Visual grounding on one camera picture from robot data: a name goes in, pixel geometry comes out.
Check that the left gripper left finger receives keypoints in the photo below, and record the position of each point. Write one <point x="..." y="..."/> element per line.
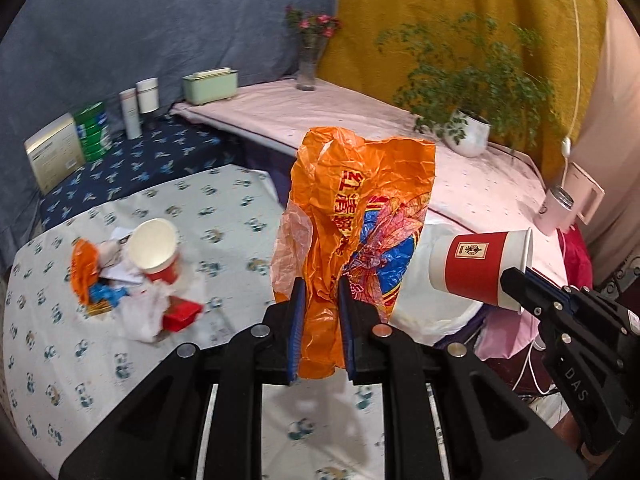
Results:
<point x="296" y="313"/>

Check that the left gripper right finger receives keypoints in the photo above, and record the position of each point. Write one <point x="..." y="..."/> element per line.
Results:
<point x="345" y="306"/>

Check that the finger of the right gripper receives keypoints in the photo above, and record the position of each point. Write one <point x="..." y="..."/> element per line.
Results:
<point x="537" y="295"/>

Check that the red white paper cup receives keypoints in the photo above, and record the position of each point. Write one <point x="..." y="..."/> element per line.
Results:
<point x="470" y="265"/>

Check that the orange plastic snack bag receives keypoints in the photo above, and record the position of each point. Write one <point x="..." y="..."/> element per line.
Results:
<point x="356" y="210"/>

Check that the small red box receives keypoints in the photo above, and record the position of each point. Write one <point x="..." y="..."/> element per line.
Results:
<point x="180" y="314"/>

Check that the white tissue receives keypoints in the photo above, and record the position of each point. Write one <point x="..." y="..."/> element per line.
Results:
<point x="140" y="313"/>

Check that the white paper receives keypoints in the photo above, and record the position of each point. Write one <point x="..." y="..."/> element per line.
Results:
<point x="114" y="262"/>

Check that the small gold dark packet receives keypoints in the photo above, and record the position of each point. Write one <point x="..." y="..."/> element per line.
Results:
<point x="98" y="308"/>

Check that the blue wrapper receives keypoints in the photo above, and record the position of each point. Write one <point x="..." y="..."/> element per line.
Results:
<point x="100" y="292"/>

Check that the small orange wrapper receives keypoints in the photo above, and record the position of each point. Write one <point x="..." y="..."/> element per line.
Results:
<point x="84" y="270"/>

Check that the pink tumbler with lid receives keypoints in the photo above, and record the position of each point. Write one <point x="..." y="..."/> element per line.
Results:
<point x="554" y="210"/>

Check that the pink tablecloth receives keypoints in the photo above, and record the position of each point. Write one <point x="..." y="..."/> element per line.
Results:
<point x="495" y="191"/>

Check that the pink panel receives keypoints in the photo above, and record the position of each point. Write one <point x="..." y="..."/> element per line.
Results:
<point x="587" y="193"/>

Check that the green plant in white pot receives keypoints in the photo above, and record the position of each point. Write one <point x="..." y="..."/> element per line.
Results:
<point x="469" y="68"/>

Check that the navy floral cloth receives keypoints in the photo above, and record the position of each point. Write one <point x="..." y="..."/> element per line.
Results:
<point x="174" y="149"/>

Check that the mint green tissue box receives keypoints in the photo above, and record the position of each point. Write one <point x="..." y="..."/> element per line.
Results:
<point x="209" y="86"/>

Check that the white jar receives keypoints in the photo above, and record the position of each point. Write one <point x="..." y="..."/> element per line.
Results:
<point x="147" y="94"/>

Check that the white slim bottle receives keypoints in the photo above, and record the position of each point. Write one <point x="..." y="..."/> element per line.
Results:
<point x="130" y="113"/>

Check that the green can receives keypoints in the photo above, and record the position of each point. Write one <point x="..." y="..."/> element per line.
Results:
<point x="92" y="131"/>

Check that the glass vase with pink flowers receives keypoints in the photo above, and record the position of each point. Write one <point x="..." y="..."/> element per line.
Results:
<point x="313" y="30"/>

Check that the beige cardboard box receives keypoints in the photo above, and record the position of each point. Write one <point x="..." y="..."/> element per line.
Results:
<point x="54" y="152"/>

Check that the blue backdrop cloth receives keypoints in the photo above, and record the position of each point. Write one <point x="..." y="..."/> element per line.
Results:
<point x="60" y="55"/>

